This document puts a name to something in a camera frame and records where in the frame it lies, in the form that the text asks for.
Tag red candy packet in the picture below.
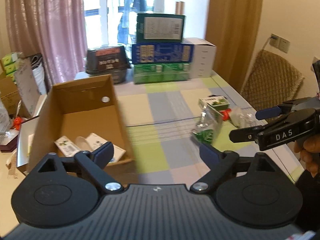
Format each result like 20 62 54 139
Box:
221 108 231 121

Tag white power adapter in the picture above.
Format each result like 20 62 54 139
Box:
229 107 265 128

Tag person's right hand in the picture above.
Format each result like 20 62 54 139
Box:
293 134 319 178

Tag white medicine box in carton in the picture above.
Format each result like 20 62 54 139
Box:
86 133 126 166

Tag white green herbal medicine box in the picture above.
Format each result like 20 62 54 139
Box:
55 136 81 157

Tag quilted tan chair cushion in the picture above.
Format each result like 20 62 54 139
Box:
241 50 304 111

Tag brown cardboard box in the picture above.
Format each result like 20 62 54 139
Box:
27 75 136 177

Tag checkered tablecloth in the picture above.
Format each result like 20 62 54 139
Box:
75 69 304 184

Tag white open gift box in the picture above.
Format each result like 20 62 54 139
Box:
16 94 47 175

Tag small orange toy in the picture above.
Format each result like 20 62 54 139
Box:
12 116 23 131

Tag white cardboard box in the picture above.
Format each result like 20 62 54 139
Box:
183 37 216 79

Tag green tissue pack carton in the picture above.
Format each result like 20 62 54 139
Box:
133 63 190 84

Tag black food container pack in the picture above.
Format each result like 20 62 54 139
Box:
85 45 131 84

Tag brown curtain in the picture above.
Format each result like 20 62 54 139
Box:
205 0 263 91

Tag paper shopping bag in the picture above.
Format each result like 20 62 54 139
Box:
14 55 47 117

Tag blue long carton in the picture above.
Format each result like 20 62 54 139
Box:
131 43 194 64

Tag green tissue packs stack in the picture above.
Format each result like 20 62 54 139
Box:
1 51 24 82

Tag cardboard tubes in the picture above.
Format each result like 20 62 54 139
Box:
175 1 185 15

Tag dark green box top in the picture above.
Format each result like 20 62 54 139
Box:
136 13 185 43

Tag pink curtain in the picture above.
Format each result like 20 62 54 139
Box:
5 0 87 87

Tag wall power socket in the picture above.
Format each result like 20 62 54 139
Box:
269 34 290 53

